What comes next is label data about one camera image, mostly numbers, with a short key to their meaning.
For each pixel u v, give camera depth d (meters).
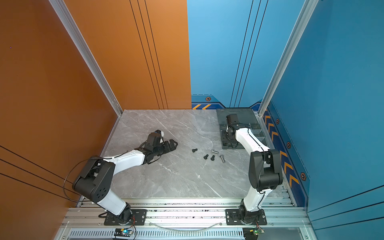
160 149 0.79
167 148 0.83
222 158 0.94
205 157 0.94
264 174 0.47
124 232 0.71
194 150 0.97
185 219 0.76
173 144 0.85
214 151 0.96
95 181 0.46
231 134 0.68
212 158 0.94
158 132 0.85
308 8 0.70
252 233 0.70
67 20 0.73
